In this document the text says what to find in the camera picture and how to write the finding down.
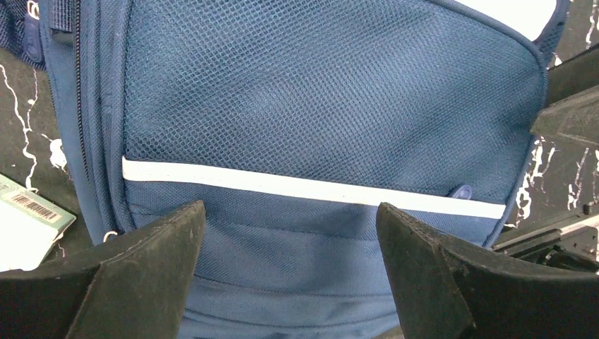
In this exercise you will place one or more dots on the navy blue student backpack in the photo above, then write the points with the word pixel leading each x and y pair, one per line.
pixel 292 121

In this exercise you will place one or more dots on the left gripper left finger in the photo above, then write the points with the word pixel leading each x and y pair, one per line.
pixel 133 286

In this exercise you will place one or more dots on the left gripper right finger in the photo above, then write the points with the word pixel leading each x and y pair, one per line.
pixel 445 287

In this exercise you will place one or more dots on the white green card pack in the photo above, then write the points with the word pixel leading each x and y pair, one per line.
pixel 30 226

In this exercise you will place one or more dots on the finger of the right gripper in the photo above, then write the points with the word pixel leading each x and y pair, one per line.
pixel 571 111

